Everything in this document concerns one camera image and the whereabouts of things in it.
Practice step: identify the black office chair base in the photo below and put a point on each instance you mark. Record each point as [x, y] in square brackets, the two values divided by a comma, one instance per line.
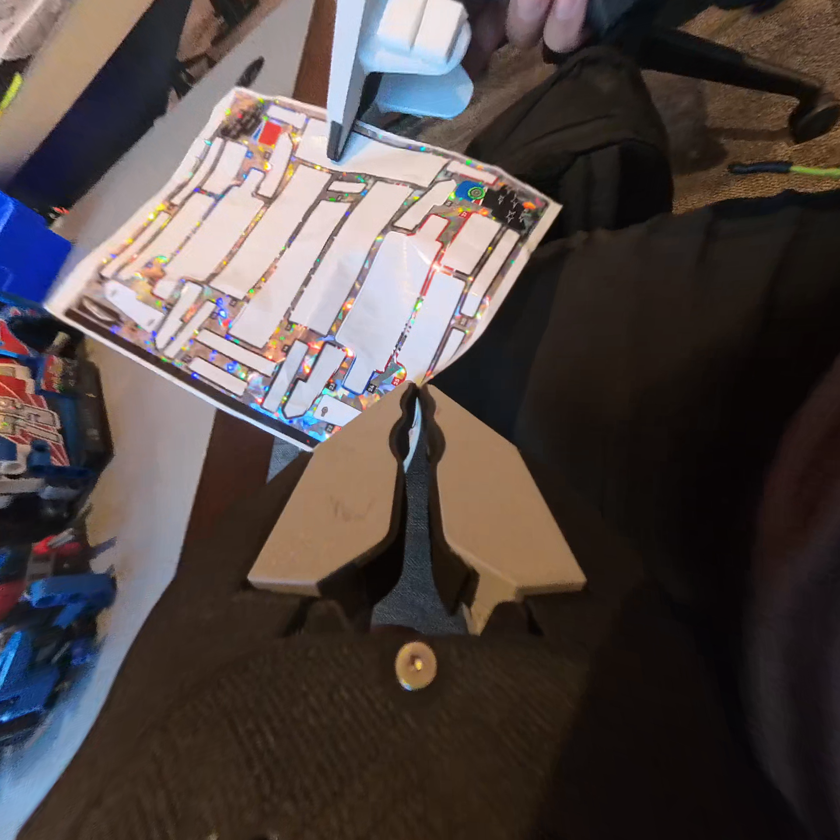
[722, 65]

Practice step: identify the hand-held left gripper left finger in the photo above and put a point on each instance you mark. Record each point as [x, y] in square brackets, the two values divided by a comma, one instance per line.
[328, 512]

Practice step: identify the person's right hand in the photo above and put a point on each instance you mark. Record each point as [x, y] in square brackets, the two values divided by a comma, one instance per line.
[564, 26]

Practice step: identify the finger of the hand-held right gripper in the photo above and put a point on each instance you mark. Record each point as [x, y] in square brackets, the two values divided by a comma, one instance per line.
[426, 95]
[354, 52]

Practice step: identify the dark blue panel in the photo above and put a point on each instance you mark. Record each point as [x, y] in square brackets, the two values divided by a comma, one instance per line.
[98, 118]

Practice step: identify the holographic sticker sheet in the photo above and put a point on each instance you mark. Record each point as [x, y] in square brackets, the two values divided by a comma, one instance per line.
[275, 262]

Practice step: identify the black backpack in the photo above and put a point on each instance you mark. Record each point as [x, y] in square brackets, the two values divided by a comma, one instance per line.
[577, 131]

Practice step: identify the person's brown shirt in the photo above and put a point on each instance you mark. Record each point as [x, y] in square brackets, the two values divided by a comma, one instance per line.
[787, 590]

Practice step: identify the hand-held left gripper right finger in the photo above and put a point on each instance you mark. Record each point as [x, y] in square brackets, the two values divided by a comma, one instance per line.
[505, 518]

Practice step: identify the red toy car model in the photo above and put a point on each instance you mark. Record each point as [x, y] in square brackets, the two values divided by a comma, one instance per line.
[39, 426]

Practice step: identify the thin yellow green stick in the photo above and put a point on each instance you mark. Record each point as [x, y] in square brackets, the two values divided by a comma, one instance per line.
[814, 172]

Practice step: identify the blue plastic bin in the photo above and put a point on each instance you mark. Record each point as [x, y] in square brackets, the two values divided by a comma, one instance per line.
[33, 249]

